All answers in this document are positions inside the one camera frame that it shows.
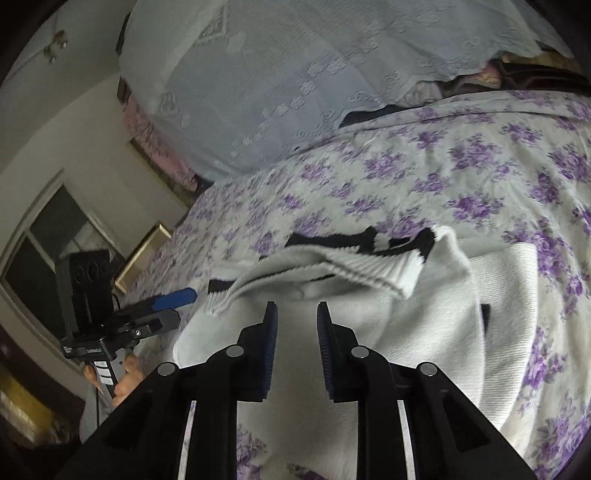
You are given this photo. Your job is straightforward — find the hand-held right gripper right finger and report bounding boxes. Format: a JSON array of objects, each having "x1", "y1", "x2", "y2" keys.
[{"x1": 315, "y1": 301, "x2": 539, "y2": 480}]

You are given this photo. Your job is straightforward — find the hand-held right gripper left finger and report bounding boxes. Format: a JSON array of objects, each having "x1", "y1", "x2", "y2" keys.
[{"x1": 55, "y1": 301, "x2": 280, "y2": 480}]

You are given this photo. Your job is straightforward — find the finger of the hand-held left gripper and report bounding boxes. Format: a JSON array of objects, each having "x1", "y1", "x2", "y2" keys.
[
  {"x1": 122, "y1": 287, "x2": 198, "y2": 320},
  {"x1": 131, "y1": 308, "x2": 182, "y2": 341}
]

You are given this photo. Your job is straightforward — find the white sweater with black trim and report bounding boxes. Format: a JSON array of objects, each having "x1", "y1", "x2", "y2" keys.
[{"x1": 173, "y1": 225, "x2": 539, "y2": 480}]

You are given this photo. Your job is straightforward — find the person's left forearm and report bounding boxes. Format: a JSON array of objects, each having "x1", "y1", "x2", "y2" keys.
[{"x1": 78, "y1": 383, "x2": 115, "y2": 445}]

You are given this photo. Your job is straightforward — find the person's left hand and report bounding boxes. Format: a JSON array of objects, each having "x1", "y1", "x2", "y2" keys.
[{"x1": 85, "y1": 353, "x2": 145, "y2": 408}]

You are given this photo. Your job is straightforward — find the dark interior window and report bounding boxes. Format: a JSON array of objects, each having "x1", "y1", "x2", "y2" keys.
[{"x1": 0, "y1": 178, "x2": 126, "y2": 319}]

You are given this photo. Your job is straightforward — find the pink floral cloth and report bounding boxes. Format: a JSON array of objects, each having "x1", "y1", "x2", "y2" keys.
[{"x1": 121, "y1": 92, "x2": 208, "y2": 192}]

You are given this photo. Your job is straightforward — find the purple floral bedspread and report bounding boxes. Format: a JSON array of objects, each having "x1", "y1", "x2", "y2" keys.
[{"x1": 113, "y1": 90, "x2": 591, "y2": 480}]

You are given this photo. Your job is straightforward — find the white lace cover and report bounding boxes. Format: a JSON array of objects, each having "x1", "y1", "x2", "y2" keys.
[{"x1": 117, "y1": 0, "x2": 541, "y2": 185}]

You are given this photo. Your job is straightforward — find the gold picture frame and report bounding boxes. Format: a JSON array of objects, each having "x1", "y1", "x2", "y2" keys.
[{"x1": 113, "y1": 223, "x2": 174, "y2": 294}]

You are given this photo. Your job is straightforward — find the black cable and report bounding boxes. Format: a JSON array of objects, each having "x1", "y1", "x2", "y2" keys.
[{"x1": 92, "y1": 387, "x2": 106, "y2": 445}]

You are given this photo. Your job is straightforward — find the metal door handle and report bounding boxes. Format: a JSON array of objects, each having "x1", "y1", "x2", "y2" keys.
[{"x1": 44, "y1": 30, "x2": 70, "y2": 64}]

